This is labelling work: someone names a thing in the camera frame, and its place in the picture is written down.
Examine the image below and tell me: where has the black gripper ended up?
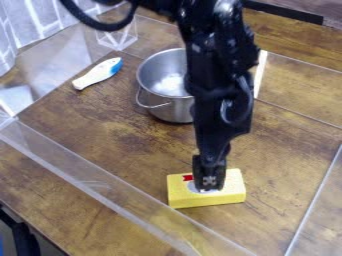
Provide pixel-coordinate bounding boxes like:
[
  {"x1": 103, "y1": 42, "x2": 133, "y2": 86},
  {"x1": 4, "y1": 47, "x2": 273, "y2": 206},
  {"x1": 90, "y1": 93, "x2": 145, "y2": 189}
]
[{"x1": 185, "y1": 73, "x2": 254, "y2": 191}]

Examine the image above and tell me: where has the yellow butter block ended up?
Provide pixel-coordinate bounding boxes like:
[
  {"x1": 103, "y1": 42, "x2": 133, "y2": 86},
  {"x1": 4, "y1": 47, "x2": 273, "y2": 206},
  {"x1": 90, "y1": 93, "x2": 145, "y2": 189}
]
[{"x1": 167, "y1": 169, "x2": 246, "y2": 209}]

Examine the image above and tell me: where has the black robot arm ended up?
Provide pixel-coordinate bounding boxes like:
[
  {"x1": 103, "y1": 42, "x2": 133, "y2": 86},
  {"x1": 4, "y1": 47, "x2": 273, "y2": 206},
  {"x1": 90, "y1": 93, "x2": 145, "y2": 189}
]
[{"x1": 137, "y1": 0, "x2": 260, "y2": 191}]

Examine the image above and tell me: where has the clear acrylic barrier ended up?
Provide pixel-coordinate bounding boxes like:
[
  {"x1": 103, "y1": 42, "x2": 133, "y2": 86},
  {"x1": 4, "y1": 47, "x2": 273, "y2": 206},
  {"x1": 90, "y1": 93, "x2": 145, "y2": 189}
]
[{"x1": 0, "y1": 13, "x2": 342, "y2": 256}]

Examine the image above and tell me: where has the stainless steel pot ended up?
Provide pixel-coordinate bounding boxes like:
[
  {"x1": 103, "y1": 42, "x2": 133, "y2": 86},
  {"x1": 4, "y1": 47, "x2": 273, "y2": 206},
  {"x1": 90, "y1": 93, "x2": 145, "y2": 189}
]
[{"x1": 137, "y1": 48, "x2": 194, "y2": 124}]

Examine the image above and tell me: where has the black table leg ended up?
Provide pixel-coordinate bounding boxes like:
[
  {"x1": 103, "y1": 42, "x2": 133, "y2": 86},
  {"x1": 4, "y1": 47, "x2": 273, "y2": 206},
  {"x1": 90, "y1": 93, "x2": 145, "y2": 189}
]
[{"x1": 0, "y1": 206, "x2": 42, "y2": 256}]

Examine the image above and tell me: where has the black bar at table edge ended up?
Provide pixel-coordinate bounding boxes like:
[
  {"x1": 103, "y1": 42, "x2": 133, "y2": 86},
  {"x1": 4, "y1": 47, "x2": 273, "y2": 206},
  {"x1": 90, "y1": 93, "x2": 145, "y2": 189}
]
[{"x1": 243, "y1": 0, "x2": 324, "y2": 25}]

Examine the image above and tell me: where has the white curtain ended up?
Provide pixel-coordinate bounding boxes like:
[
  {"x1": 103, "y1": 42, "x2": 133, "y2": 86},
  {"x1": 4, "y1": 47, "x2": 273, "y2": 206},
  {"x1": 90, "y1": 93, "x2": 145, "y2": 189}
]
[{"x1": 0, "y1": 0, "x2": 117, "y2": 78}]

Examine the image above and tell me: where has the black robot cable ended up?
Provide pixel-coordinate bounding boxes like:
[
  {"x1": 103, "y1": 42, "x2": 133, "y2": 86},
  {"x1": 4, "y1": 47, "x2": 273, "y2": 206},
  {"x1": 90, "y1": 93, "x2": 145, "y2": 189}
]
[{"x1": 58, "y1": 0, "x2": 141, "y2": 33}]

